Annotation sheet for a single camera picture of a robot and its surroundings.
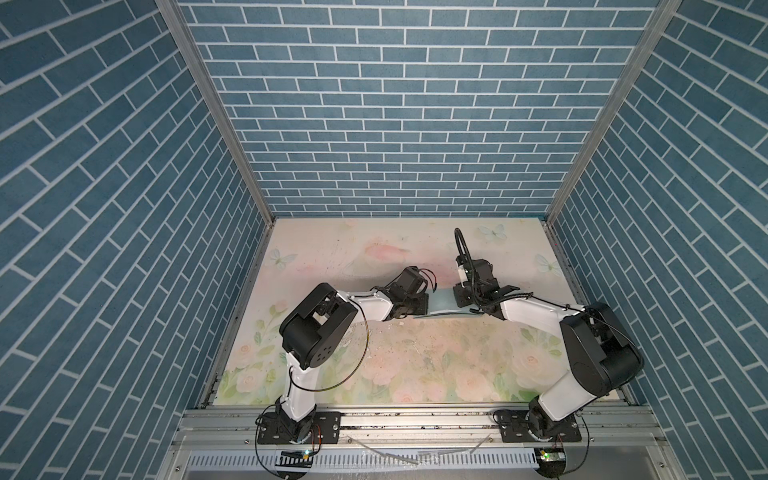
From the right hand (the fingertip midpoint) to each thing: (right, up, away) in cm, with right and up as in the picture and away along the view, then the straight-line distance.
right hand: (459, 283), depth 95 cm
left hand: (-10, -7, +1) cm, 13 cm away
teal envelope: (-5, -6, +1) cm, 8 cm away
